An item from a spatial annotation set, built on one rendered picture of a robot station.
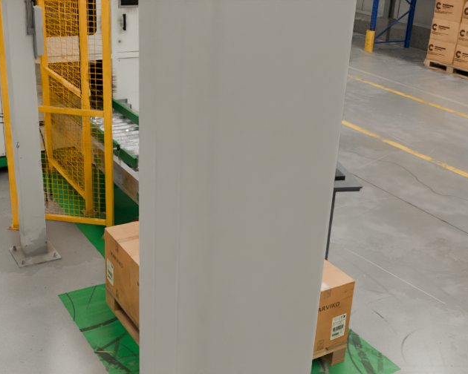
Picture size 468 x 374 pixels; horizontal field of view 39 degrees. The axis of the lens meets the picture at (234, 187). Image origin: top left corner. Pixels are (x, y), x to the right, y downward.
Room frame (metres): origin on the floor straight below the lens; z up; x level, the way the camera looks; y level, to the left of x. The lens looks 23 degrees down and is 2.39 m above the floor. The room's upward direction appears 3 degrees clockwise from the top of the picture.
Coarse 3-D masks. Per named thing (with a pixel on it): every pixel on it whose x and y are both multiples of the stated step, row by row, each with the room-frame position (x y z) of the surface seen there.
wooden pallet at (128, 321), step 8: (112, 296) 3.50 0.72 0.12; (112, 304) 3.51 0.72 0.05; (120, 304) 3.39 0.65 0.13; (120, 312) 3.47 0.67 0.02; (128, 312) 3.30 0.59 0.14; (120, 320) 3.40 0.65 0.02; (128, 320) 3.39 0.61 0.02; (128, 328) 3.31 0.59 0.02; (136, 328) 3.32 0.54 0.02; (136, 336) 3.23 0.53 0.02; (336, 344) 3.10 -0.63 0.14; (344, 344) 3.14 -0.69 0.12; (320, 352) 3.04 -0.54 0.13; (328, 352) 3.07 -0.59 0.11; (336, 352) 3.10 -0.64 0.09; (344, 352) 3.14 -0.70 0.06; (328, 360) 3.12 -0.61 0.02; (336, 360) 3.11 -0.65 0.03; (344, 360) 3.14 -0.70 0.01
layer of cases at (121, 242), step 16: (128, 224) 3.67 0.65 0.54; (112, 240) 3.49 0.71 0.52; (128, 240) 3.46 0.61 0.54; (112, 256) 3.50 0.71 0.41; (128, 256) 3.30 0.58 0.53; (112, 272) 3.50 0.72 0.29; (128, 272) 3.30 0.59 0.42; (336, 272) 3.22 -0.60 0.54; (112, 288) 3.51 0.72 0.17; (128, 288) 3.30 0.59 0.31; (336, 288) 3.07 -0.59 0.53; (352, 288) 3.14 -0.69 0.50; (128, 304) 3.30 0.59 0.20; (320, 304) 3.02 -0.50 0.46; (336, 304) 3.08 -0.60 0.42; (320, 320) 3.02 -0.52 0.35; (336, 320) 3.09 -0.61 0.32; (320, 336) 3.03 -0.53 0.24; (336, 336) 3.10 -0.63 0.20
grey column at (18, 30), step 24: (24, 0) 4.15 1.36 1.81; (24, 24) 4.14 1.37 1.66; (24, 48) 4.14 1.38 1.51; (24, 72) 4.13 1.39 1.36; (24, 96) 4.13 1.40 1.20; (24, 120) 4.12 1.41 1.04; (24, 144) 4.11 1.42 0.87; (24, 168) 4.11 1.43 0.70; (24, 192) 4.10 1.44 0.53; (24, 216) 4.09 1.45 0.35; (24, 240) 4.09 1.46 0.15; (48, 240) 4.37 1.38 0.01
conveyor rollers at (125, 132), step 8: (112, 112) 6.03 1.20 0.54; (96, 120) 5.76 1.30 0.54; (112, 120) 5.76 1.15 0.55; (120, 120) 5.79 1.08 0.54; (128, 120) 5.83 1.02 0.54; (112, 128) 5.55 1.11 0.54; (120, 128) 5.59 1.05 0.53; (128, 128) 5.55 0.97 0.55; (136, 128) 5.58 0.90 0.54; (112, 136) 5.36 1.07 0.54; (120, 136) 5.33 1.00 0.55; (128, 136) 5.35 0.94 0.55; (136, 136) 5.39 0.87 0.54; (104, 144) 5.13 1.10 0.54; (120, 144) 5.13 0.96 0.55; (128, 144) 5.16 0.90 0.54; (136, 144) 5.19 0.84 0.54; (136, 152) 5.00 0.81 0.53; (136, 168) 4.62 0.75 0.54
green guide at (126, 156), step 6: (72, 114) 5.76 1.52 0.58; (78, 120) 5.63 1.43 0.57; (96, 126) 5.29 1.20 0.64; (96, 132) 5.26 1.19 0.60; (102, 132) 5.14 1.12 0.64; (114, 144) 4.89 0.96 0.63; (114, 150) 4.92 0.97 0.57; (120, 150) 4.81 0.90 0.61; (126, 150) 4.75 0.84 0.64; (120, 156) 4.80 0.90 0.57; (126, 156) 4.72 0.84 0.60; (132, 156) 4.63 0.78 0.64; (126, 162) 4.70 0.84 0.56; (132, 162) 4.62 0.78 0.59
